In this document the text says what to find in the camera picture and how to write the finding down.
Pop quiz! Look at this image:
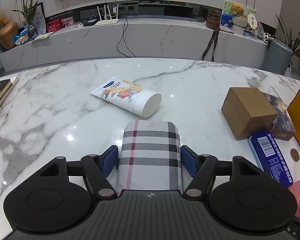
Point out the gold vase with dried flowers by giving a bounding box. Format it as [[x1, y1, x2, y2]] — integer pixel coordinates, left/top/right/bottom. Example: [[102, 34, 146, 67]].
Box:
[[0, 10, 19, 50]]

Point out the gold coin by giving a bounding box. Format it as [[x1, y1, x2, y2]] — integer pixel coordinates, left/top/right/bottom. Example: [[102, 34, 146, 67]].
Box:
[[290, 148, 300, 162]]

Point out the teddy bear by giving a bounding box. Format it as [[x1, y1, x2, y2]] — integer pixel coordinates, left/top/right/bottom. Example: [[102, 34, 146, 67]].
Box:
[[231, 3, 244, 17]]

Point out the illustrated card box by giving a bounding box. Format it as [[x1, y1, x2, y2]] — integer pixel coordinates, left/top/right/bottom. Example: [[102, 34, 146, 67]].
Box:
[[263, 92, 295, 141]]

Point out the white round fan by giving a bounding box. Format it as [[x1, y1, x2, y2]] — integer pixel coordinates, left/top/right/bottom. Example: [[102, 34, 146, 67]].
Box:
[[247, 14, 257, 30]]

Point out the marble TV console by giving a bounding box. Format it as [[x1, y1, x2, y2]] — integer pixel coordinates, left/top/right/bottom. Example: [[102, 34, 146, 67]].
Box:
[[0, 16, 268, 73]]

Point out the green picture board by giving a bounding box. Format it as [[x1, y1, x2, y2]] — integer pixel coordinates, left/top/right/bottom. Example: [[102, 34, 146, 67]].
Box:
[[219, 0, 257, 34]]

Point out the brown cardboard box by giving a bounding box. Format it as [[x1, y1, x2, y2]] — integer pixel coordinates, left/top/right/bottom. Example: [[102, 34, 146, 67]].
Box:
[[221, 87, 277, 140]]

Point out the grey trash can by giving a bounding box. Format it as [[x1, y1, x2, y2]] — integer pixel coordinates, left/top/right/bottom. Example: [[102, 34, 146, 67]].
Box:
[[261, 39, 293, 75]]

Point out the red gift box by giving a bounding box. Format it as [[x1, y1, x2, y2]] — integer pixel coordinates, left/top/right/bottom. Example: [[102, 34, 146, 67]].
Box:
[[46, 19, 62, 33]]

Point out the potted green plant right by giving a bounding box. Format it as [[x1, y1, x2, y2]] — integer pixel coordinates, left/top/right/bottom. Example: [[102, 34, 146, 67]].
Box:
[[275, 15, 300, 70]]

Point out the plaid glasses case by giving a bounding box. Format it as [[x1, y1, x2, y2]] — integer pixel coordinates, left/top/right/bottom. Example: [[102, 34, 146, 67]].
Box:
[[116, 120, 183, 194]]

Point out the white lotion tube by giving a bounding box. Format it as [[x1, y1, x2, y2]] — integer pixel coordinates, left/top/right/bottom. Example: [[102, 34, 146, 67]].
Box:
[[90, 77, 162, 118]]

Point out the blue Super Deer tin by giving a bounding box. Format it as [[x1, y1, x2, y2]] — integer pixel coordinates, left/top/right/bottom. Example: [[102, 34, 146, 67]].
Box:
[[248, 132, 293, 188]]

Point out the brown leather camera bag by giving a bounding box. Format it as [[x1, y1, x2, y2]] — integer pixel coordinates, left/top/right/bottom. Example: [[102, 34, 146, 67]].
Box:
[[202, 10, 220, 62]]

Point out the potted green plant left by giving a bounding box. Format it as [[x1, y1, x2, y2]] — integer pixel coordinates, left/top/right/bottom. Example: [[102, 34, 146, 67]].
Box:
[[13, 0, 38, 41]]

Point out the black power cable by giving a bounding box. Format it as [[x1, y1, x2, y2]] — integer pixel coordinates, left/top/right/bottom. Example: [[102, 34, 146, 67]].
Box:
[[116, 10, 137, 58]]

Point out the blue snack bag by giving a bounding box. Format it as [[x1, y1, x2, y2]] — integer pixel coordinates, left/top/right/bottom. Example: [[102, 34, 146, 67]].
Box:
[[12, 29, 31, 46]]

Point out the potted green plant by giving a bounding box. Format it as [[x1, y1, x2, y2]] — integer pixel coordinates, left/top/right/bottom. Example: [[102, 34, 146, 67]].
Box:
[[13, 0, 38, 41], [275, 15, 300, 70]]

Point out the white wifi router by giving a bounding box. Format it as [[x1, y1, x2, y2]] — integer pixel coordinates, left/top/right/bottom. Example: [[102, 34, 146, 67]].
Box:
[[95, 4, 119, 26]]

